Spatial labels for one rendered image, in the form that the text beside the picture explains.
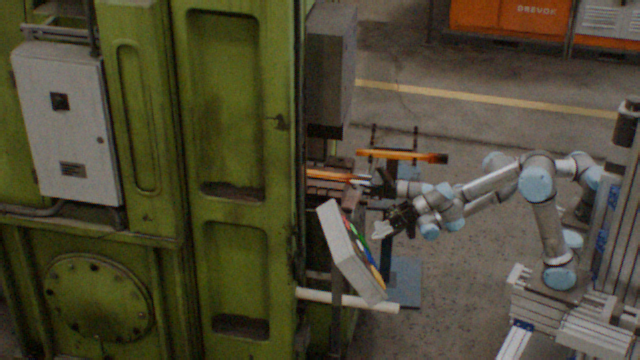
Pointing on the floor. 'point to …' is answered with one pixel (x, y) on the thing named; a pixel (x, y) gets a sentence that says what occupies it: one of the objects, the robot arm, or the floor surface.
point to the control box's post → (336, 317)
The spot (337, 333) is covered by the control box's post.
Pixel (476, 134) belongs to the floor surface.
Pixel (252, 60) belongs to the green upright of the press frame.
